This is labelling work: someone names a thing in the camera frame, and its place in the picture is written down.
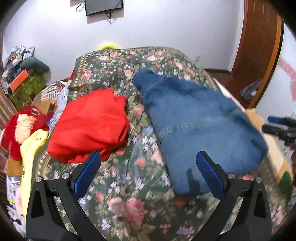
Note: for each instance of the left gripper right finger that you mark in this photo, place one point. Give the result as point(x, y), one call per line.
point(243, 211)

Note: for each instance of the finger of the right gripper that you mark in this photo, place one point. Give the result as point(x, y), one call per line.
point(276, 120)

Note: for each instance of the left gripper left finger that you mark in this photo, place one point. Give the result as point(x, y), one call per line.
point(43, 221)

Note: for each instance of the blue denim jacket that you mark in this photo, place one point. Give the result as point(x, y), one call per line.
point(188, 118)

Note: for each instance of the dark clothes on floor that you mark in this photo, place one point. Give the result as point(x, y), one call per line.
point(249, 92)

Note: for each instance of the colourful cushion green red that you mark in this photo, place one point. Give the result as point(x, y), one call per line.
point(285, 185)

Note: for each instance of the brown wooden door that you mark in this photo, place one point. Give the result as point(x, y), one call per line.
point(258, 50)

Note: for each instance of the floral green bedspread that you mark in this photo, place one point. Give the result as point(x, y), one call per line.
point(131, 197)

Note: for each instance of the red plush toy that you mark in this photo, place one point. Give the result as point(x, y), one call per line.
point(21, 125)

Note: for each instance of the red folded garment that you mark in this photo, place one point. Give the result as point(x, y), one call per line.
point(94, 122)

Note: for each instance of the green patterned bag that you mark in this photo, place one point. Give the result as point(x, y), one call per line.
point(27, 91)

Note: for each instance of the orange box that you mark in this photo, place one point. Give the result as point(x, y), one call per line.
point(19, 80)

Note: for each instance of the yellow round object behind bed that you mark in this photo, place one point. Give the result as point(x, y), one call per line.
point(107, 45)

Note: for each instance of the pink heart wall decoration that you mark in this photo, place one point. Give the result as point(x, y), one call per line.
point(287, 68)

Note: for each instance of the wall mounted black monitor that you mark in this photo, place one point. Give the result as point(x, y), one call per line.
point(98, 6)

